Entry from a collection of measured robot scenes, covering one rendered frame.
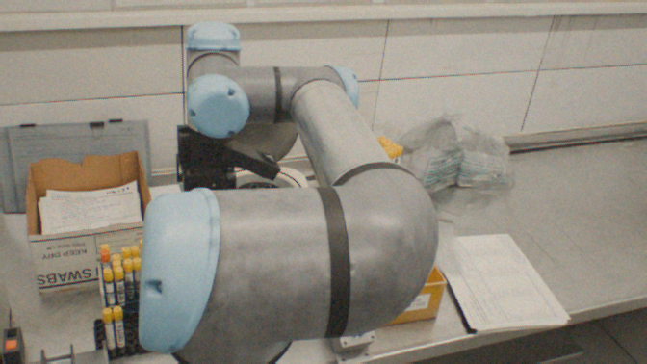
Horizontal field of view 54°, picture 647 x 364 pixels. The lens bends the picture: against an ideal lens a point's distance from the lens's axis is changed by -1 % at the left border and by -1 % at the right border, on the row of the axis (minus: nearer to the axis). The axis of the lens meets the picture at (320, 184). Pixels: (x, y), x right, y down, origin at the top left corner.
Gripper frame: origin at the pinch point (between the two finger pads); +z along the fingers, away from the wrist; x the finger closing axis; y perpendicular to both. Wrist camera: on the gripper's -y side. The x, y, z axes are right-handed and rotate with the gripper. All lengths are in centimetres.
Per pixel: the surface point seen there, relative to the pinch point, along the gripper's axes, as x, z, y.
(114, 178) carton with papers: -50, 19, 15
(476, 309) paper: 6, 25, -52
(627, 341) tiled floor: -38, 114, -176
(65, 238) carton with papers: -22.1, 13.6, 26.1
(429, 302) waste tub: 4.5, 22.0, -41.4
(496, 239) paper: -14, 25, -71
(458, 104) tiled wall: -57, 10, -82
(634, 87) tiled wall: -57, 9, -147
